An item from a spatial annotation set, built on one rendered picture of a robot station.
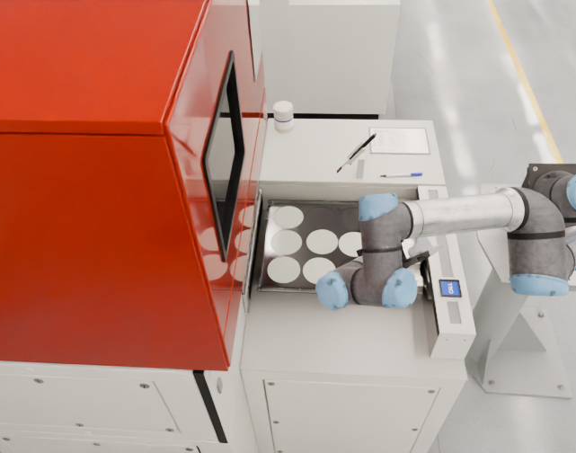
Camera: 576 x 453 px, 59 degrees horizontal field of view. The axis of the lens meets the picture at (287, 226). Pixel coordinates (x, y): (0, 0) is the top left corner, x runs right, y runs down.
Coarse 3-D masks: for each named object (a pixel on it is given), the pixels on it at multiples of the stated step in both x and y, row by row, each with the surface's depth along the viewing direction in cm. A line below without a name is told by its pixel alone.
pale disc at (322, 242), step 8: (312, 232) 163; (320, 232) 163; (328, 232) 163; (312, 240) 161; (320, 240) 161; (328, 240) 161; (336, 240) 161; (312, 248) 159; (320, 248) 159; (328, 248) 159
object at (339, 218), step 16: (272, 208) 171; (304, 208) 170; (320, 208) 170; (336, 208) 170; (352, 208) 170; (272, 224) 166; (304, 224) 166; (320, 224) 166; (336, 224) 165; (352, 224) 165; (304, 240) 161; (272, 256) 157; (288, 256) 157; (304, 256) 157; (320, 256) 157; (336, 256) 156; (352, 256) 156; (304, 288) 149
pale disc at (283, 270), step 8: (272, 264) 155; (280, 264) 155; (288, 264) 155; (296, 264) 155; (272, 272) 153; (280, 272) 153; (288, 272) 153; (296, 272) 153; (280, 280) 151; (288, 280) 151
